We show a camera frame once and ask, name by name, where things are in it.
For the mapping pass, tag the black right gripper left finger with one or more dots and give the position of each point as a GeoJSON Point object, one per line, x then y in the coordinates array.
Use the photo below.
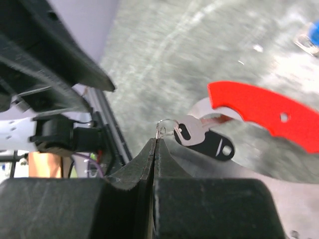
{"type": "Point", "coordinates": [117, 207]}

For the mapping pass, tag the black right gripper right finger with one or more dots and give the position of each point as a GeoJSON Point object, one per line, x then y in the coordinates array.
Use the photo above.
{"type": "Point", "coordinates": [210, 208]}

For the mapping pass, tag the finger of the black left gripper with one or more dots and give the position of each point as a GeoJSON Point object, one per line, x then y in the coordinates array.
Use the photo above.
{"type": "Point", "coordinates": [36, 27]}
{"type": "Point", "coordinates": [27, 73]}

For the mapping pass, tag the key with blue tag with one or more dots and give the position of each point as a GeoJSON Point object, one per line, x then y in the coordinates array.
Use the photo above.
{"type": "Point", "coordinates": [308, 38]}

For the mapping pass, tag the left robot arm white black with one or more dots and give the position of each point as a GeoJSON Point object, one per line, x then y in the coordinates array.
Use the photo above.
{"type": "Point", "coordinates": [62, 133]}

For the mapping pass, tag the brown paper bag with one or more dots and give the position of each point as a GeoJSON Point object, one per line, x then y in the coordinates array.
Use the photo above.
{"type": "Point", "coordinates": [44, 165]}

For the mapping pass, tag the aluminium extrusion rail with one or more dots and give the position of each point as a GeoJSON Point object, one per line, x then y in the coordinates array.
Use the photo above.
{"type": "Point", "coordinates": [117, 144]}

